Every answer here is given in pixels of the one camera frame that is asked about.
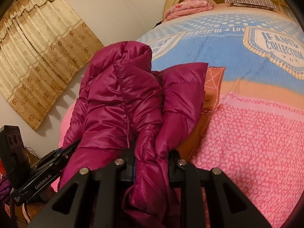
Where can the folded pink floral blanket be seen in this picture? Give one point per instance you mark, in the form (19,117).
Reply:
(187,7)

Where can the magenta puffer down jacket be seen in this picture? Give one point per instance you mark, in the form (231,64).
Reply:
(123,103)

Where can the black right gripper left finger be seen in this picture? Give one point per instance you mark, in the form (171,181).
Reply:
(92,198)

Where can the striped pillow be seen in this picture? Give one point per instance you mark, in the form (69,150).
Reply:
(258,3)

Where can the left hand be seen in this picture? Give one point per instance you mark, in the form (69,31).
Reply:
(22,215)

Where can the blue pink jeans-print bedspread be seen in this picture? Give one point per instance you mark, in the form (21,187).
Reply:
(251,122)

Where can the beige patterned curtain left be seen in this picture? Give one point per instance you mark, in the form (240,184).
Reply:
(44,44)

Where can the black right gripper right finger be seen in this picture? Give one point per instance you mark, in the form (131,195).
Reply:
(210,195)

